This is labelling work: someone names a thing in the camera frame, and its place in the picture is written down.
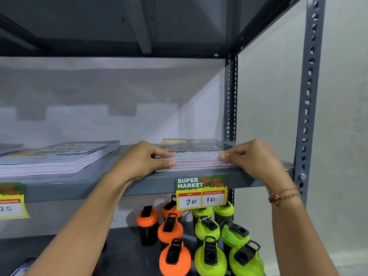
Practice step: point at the person's right hand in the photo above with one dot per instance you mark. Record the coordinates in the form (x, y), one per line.
(256, 160)

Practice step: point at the person's left hand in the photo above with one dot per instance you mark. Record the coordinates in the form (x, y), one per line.
(138, 160)

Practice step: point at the person's left thumb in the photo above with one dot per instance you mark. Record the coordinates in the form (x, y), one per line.
(164, 154)

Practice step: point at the person's right thumb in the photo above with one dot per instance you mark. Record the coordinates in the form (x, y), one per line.
(233, 150)

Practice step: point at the small stack of pink-edged notebooks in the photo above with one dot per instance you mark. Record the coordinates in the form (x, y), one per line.
(195, 159)

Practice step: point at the person's right forearm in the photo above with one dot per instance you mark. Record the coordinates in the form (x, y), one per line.
(299, 235)

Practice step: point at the person's left forearm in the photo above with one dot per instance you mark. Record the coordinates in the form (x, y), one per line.
(83, 227)

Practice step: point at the green and red price tag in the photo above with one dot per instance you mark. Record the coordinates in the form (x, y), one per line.
(11, 201)
(201, 189)

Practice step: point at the orange-lid black shaker bottle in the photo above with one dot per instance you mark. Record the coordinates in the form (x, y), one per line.
(169, 211)
(170, 231)
(174, 260)
(147, 224)

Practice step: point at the grey metal shelf rack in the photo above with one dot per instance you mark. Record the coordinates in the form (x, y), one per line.
(86, 188)

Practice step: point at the large stack of notebooks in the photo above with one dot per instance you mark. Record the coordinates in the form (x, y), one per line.
(57, 160)

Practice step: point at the group of green-lid shaker bottles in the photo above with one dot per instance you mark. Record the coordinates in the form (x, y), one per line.
(207, 255)

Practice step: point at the thin stack of notebooks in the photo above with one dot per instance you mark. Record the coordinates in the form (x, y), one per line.
(10, 148)

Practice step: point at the dark packet with white edge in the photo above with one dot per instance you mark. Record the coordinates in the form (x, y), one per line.
(26, 267)

